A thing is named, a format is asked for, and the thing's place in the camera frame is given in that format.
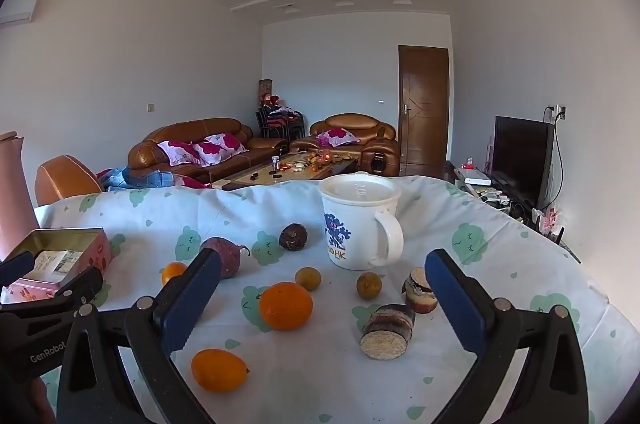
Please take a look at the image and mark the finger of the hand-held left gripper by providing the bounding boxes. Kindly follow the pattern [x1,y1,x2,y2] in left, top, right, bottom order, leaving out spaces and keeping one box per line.
[0,266,104,321]
[0,253,35,289]

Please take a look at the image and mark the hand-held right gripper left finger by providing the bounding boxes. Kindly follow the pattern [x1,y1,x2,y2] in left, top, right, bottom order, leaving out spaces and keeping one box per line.
[56,248,222,424]

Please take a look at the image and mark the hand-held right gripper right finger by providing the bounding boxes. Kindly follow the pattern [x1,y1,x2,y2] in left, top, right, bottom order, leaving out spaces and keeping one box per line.
[424,248,591,424]

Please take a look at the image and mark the small orange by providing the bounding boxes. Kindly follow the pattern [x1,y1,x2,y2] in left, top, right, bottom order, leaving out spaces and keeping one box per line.
[161,262,188,287]

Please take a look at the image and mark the cut yam piece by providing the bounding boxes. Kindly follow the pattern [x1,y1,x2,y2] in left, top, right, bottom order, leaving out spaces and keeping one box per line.
[402,267,438,315]

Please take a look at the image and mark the pink tin box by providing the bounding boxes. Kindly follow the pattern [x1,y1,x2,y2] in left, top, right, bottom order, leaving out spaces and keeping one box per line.
[0,228,115,305]

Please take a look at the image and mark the purple round radish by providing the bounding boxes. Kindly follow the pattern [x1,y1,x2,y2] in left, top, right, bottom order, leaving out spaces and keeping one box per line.
[199,236,251,279]

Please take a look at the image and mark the oval orange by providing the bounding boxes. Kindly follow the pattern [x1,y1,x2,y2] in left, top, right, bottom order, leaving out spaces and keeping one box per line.
[191,348,250,393]

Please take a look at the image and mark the small yellow-brown fruit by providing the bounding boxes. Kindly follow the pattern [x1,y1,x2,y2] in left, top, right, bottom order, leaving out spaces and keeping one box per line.
[356,272,383,301]
[294,267,322,291]

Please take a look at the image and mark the large round orange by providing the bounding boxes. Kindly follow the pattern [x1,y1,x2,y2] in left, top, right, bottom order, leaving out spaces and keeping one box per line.
[258,282,314,332]

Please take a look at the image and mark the dark passion fruit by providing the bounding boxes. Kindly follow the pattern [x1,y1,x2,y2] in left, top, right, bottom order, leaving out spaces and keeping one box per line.
[278,224,309,251]

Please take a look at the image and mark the person's left forearm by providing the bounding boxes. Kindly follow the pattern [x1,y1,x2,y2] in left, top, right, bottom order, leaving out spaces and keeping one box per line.
[30,378,57,424]

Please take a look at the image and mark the pink electric kettle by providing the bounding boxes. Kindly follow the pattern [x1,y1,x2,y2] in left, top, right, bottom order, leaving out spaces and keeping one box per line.
[0,131,42,261]

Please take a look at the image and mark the brown leather seat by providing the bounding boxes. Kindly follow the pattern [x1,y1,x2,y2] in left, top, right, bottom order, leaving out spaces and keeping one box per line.
[35,155,106,207]

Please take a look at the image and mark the dark television cabinet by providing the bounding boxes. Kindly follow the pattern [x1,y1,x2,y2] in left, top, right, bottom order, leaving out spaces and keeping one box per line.
[452,161,581,262]

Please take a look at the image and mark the white printed mug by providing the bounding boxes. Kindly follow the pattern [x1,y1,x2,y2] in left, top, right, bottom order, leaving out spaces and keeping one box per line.
[320,191,405,271]

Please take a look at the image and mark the pink flower ornament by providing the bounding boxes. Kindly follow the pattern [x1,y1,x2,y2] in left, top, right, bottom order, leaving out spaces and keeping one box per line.
[542,204,563,235]

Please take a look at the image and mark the white flat box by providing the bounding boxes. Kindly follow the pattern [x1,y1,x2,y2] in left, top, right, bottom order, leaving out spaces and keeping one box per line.
[459,168,493,185]

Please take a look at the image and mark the blue checked blanket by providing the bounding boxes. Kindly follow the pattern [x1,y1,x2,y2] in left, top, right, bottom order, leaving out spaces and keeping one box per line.
[97,166,211,191]

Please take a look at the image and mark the white green-cloud tablecloth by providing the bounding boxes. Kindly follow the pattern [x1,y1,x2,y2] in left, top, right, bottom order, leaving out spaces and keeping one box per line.
[30,175,626,424]

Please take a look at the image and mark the wooden coffee table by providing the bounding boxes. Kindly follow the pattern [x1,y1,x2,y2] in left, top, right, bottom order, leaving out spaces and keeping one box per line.
[212,150,360,192]

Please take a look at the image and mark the pink floral pillow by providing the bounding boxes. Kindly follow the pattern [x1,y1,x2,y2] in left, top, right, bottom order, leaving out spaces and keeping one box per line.
[317,129,360,148]
[192,132,249,166]
[157,140,206,167]

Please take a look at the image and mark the black television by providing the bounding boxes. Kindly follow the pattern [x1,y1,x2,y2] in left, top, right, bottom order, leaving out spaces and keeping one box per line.
[492,116,556,209]

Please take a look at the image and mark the brown leather sofa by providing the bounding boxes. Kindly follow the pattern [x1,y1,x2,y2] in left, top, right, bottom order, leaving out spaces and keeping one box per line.
[127,118,291,185]

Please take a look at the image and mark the stacked dark chairs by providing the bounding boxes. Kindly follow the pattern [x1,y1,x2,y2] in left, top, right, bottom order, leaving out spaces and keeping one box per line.
[256,104,306,139]

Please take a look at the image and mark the brown wooden door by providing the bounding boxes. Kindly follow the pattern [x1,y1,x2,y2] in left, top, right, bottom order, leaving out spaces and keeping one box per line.
[398,45,450,169]

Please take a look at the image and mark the brown leather armchair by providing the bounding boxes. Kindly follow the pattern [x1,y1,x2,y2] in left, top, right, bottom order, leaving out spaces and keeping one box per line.
[291,114,401,177]

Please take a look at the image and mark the white air conditioner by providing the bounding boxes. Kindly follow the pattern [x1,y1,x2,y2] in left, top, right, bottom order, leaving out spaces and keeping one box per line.
[0,0,41,24]

